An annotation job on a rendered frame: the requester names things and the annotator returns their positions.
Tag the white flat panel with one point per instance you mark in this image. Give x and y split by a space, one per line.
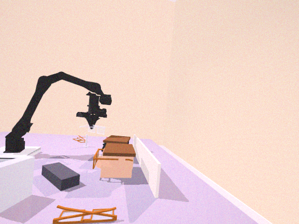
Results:
150 166

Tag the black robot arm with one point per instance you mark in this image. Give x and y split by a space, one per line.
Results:
14 141

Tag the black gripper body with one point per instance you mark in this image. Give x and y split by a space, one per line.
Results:
87 114

